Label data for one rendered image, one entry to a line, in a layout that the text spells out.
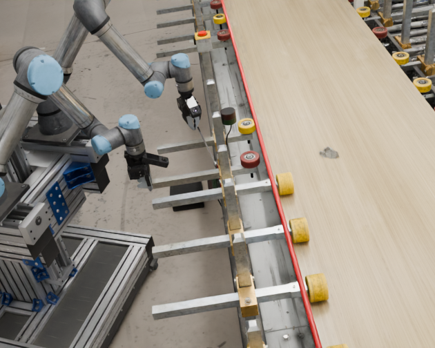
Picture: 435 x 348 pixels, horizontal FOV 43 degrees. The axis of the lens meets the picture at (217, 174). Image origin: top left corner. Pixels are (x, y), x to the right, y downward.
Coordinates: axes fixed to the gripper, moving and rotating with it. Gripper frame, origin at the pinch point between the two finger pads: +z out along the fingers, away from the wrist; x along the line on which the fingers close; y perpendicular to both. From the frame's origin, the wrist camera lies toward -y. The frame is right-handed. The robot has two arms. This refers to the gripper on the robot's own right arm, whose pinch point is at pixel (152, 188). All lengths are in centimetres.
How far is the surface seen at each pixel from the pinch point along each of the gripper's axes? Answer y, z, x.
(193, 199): -18.1, -12.5, 26.5
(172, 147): -10.1, -2.6, -23.5
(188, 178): -16.1, -3.0, 1.5
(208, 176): -24.4, -2.4, 1.5
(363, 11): -127, -8, -122
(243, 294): -30, -14, 76
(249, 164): -41.6, -6.9, 4.0
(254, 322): -32, -28, 96
